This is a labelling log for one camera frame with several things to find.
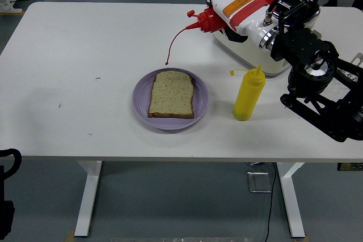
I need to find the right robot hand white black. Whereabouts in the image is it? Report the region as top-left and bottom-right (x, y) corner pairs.
(209, 0), (282, 45)

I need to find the purple plate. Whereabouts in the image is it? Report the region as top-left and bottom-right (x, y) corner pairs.
(132, 67), (210, 131)

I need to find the black floor cable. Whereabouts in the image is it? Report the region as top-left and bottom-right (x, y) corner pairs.
(263, 162), (277, 242)

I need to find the table control box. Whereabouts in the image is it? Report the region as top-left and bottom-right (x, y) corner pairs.
(337, 162), (363, 171)

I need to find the cream and chrome toaster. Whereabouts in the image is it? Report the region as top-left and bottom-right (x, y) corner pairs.
(212, 0), (321, 78)

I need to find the yellow squeeze bottle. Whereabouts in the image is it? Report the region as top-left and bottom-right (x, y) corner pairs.
(229, 64), (266, 122)

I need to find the slice of bread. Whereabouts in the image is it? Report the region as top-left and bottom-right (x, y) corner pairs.
(147, 70), (196, 120)

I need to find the white table leg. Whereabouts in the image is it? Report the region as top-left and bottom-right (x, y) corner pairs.
(276, 162), (306, 238)
(74, 160), (103, 237)

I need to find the metal toast rack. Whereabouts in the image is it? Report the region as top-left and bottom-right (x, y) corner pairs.
(344, 52), (363, 83)

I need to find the red squeeze bottle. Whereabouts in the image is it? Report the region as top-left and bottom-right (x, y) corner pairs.
(164, 0), (276, 66)

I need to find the metal floor plate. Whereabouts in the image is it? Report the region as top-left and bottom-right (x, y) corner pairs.
(246, 171), (272, 193)

